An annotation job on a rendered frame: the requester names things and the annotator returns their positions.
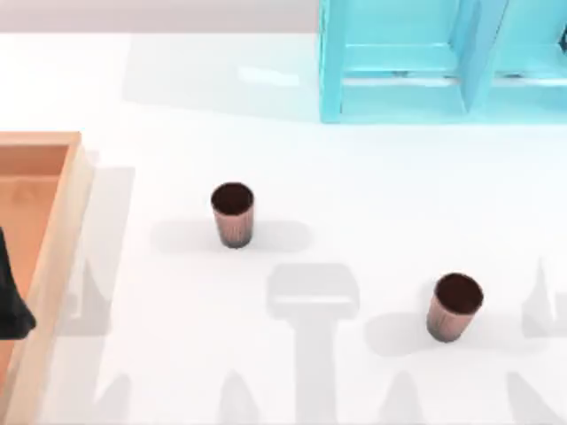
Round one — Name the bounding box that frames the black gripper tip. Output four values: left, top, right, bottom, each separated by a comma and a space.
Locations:
0, 227, 37, 341

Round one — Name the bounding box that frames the copper brown cup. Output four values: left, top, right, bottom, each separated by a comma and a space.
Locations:
425, 272, 485, 344
210, 181, 256, 250

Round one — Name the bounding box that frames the shallow salmon-coloured box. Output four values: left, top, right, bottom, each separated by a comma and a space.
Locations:
0, 130, 95, 425

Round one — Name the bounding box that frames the light blue rack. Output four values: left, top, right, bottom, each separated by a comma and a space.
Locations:
316, 0, 567, 125

